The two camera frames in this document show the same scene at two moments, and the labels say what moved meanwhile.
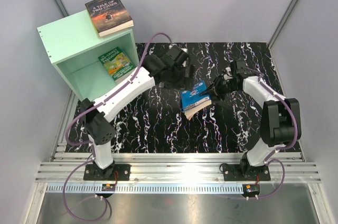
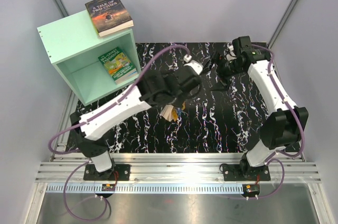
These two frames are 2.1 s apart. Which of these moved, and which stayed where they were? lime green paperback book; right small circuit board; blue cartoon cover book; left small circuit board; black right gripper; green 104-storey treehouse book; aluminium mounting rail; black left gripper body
Moved: blue cartoon cover book; black right gripper; black left gripper body
Stayed: left small circuit board; lime green paperback book; green 104-storey treehouse book; aluminium mounting rail; right small circuit board
